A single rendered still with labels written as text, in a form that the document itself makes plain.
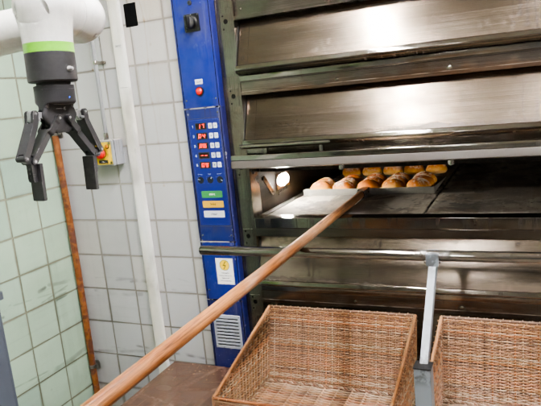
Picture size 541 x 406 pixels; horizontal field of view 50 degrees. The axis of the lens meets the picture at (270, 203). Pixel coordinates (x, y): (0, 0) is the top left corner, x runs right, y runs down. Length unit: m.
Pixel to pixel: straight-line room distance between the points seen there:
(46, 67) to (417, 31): 1.16
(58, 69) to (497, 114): 1.26
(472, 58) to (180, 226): 1.23
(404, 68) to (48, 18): 1.14
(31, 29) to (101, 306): 1.72
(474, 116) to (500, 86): 0.11
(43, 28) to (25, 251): 1.47
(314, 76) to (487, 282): 0.88
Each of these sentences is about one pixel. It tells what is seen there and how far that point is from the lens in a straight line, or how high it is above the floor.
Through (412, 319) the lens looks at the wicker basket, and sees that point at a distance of 2.02.
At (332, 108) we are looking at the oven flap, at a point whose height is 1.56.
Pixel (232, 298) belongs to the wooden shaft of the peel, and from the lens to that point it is 1.28.
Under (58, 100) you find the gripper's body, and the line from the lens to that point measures 1.17.
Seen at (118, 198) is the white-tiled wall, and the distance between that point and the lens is 2.47.
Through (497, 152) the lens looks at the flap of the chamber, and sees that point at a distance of 1.76.
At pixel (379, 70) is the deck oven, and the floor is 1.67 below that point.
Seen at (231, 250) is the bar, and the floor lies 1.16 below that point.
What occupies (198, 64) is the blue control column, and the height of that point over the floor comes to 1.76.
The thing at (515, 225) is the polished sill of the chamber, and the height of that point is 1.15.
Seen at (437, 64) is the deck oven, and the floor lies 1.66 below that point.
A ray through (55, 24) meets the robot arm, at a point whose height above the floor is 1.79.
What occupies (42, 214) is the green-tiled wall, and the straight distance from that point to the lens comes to 2.57.
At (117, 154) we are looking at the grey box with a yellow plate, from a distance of 2.38.
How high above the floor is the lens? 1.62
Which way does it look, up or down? 11 degrees down
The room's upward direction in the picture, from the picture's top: 6 degrees counter-clockwise
